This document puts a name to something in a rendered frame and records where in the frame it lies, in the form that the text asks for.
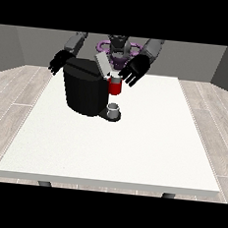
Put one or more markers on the black coffee machine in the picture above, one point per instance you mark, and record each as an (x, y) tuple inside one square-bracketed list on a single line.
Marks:
[(84, 88)]

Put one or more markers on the dark table leg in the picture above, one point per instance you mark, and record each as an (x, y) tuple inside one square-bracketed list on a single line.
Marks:
[(44, 183)]

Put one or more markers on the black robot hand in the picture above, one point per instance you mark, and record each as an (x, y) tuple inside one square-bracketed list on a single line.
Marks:
[(138, 66), (60, 59)]

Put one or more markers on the small grey cup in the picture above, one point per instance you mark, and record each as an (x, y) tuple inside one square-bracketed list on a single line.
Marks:
[(113, 110)]

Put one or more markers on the pale grey machine lid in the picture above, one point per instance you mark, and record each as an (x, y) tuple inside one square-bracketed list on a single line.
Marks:
[(103, 64)]

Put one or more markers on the grey robot trunk purple rings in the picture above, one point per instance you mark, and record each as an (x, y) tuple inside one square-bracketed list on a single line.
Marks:
[(118, 49)]

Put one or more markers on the small grey coffee pod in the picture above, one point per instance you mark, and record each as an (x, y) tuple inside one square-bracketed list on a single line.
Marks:
[(115, 75)]

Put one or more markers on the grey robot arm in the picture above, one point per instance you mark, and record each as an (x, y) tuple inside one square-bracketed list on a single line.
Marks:
[(74, 43), (152, 50)]

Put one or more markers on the red pod holder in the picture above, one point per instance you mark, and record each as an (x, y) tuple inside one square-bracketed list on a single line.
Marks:
[(115, 86)]

